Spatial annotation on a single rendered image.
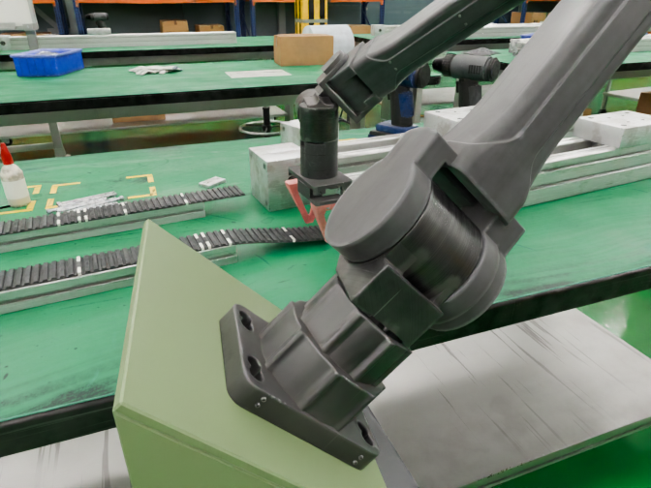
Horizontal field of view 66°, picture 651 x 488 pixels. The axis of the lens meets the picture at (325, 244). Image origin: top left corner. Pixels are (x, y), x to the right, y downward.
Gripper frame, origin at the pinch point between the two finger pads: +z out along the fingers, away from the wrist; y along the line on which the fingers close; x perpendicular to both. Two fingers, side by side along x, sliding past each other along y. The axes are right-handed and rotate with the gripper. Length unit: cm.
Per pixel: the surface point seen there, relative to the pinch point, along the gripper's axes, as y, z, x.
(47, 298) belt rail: -2.5, 1.0, 39.6
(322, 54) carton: 200, -1, -96
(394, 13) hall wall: 998, 19, -663
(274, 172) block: 13.8, -5.2, 2.2
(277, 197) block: 13.7, -0.6, 1.9
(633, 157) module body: -5, -4, -69
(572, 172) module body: -5, -3, -51
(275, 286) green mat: -11.1, 1.8, 11.8
